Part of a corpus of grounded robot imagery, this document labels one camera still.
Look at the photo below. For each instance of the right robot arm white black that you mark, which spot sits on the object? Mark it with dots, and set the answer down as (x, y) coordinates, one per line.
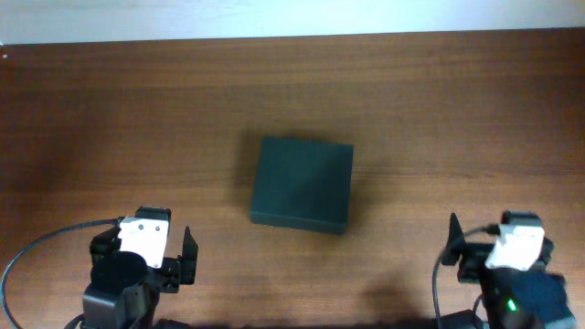
(509, 298)

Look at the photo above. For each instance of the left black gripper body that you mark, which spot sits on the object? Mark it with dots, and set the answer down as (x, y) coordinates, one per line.
(167, 279)

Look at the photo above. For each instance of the black gift box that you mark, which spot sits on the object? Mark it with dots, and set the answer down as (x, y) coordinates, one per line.
(303, 184)

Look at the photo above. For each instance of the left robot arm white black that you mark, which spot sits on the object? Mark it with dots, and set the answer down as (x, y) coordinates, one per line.
(131, 309)

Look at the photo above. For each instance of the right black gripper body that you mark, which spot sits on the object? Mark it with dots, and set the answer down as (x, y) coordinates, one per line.
(472, 269)

